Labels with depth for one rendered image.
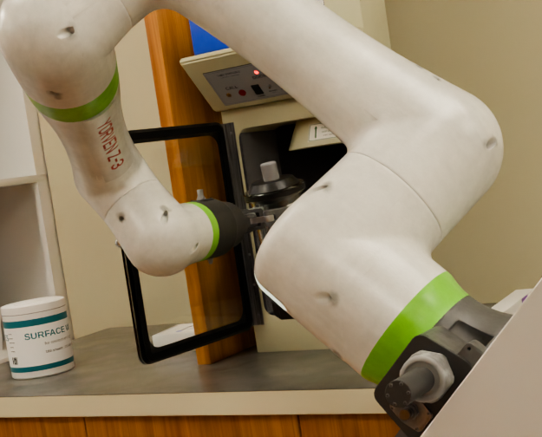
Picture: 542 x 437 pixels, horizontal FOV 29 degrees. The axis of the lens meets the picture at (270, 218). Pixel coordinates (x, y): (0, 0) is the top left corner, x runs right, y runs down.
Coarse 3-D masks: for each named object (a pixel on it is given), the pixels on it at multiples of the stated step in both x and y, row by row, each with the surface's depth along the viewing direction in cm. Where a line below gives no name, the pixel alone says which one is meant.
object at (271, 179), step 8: (264, 168) 182; (272, 168) 182; (264, 176) 182; (272, 176) 182; (280, 176) 185; (288, 176) 183; (256, 184) 182; (264, 184) 180; (272, 184) 180; (280, 184) 180; (288, 184) 180; (248, 192) 183; (256, 192) 181; (264, 192) 180
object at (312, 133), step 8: (304, 120) 199; (312, 120) 197; (296, 128) 201; (304, 128) 198; (312, 128) 197; (320, 128) 196; (296, 136) 200; (304, 136) 198; (312, 136) 196; (320, 136) 195; (328, 136) 195; (296, 144) 199; (304, 144) 197; (312, 144) 196; (320, 144) 195; (328, 144) 195
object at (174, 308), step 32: (160, 160) 187; (192, 160) 194; (192, 192) 193; (224, 192) 200; (224, 256) 198; (128, 288) 179; (160, 288) 184; (192, 288) 191; (224, 288) 198; (160, 320) 184; (192, 320) 190; (224, 320) 197
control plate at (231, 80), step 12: (216, 72) 192; (228, 72) 191; (240, 72) 190; (252, 72) 190; (216, 84) 195; (228, 84) 194; (240, 84) 193; (252, 84) 192; (264, 84) 191; (276, 84) 191; (240, 96) 196; (252, 96) 195; (264, 96) 194
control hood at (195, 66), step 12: (180, 60) 193; (192, 60) 192; (204, 60) 190; (216, 60) 190; (228, 60) 189; (240, 60) 188; (192, 72) 194; (204, 72) 193; (204, 84) 196; (204, 96) 198; (216, 96) 197; (276, 96) 193; (288, 96) 192; (216, 108) 200; (228, 108) 200
